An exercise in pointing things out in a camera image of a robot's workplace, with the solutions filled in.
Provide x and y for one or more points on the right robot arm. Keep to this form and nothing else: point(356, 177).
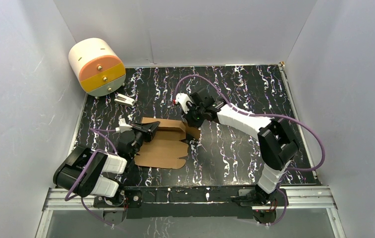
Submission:
point(277, 141)

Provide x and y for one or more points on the round pastel drawer cabinet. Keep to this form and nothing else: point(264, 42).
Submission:
point(97, 67)

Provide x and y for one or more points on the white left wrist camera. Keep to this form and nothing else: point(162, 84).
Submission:
point(123, 126)

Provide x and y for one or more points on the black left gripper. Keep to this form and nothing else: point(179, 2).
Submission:
point(144, 130)

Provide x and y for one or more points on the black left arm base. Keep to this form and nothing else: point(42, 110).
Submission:
point(115, 202)

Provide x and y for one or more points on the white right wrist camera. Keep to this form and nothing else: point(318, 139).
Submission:
point(185, 102)

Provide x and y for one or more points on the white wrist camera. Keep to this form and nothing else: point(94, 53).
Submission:
point(123, 126)
point(185, 102)

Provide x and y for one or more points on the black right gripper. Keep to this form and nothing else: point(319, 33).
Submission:
point(187, 118)

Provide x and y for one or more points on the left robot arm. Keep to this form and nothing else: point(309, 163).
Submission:
point(81, 172)

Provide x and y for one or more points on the white stapler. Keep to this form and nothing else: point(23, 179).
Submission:
point(124, 100)

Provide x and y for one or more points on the aluminium front rail frame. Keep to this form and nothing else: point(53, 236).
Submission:
point(197, 201)

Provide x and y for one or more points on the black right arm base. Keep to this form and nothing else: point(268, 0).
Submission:
point(259, 202)

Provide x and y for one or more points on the brown cardboard box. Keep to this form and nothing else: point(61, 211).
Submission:
point(167, 150)

